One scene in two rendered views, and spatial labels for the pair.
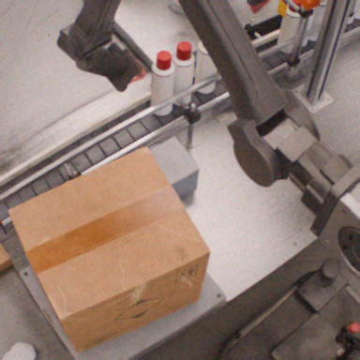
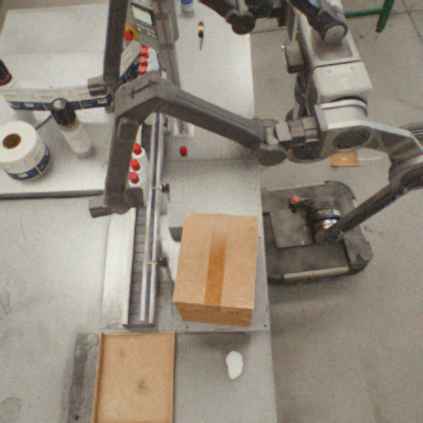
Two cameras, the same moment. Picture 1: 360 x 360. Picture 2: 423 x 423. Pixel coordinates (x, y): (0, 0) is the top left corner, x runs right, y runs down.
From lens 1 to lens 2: 0.51 m
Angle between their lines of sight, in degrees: 19
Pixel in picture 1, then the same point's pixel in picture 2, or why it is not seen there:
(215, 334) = not seen: hidden behind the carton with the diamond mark
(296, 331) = (273, 228)
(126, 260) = (239, 255)
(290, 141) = (279, 134)
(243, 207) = (219, 200)
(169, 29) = (95, 168)
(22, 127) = (93, 279)
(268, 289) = not seen: hidden behind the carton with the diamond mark
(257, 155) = (274, 152)
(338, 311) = (278, 202)
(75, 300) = (246, 294)
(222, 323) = not seen: hidden behind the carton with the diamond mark
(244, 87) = (247, 132)
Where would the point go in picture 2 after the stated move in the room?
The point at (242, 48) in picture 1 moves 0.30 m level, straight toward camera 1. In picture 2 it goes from (233, 117) to (334, 193)
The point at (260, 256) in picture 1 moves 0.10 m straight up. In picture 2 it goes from (249, 208) to (250, 196)
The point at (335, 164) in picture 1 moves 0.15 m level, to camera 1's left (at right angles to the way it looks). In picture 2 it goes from (306, 122) to (271, 162)
